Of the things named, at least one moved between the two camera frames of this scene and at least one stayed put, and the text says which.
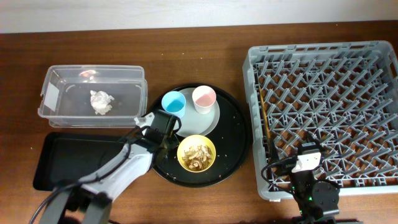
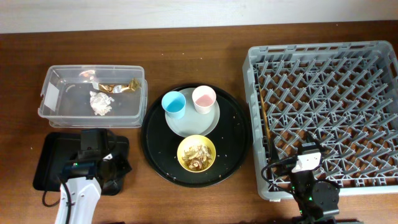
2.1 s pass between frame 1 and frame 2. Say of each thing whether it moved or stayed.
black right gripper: stayed
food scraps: stayed
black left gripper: moved
